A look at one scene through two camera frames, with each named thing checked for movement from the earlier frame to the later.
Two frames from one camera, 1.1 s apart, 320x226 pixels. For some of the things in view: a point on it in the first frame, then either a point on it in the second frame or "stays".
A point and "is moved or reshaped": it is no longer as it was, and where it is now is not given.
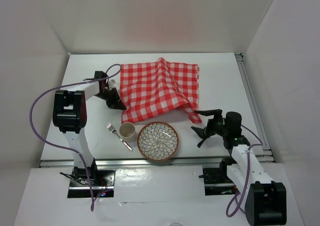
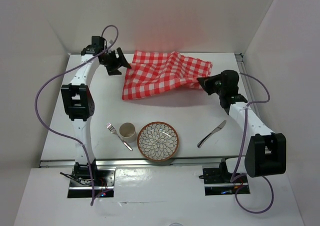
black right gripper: x=204 y=133 to x=206 y=82
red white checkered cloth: x=147 y=88 is moved or reshaped
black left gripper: x=115 y=103 to x=112 y=70
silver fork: x=113 y=130 stays
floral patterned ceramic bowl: x=158 y=141 stays
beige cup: x=128 y=132 stays
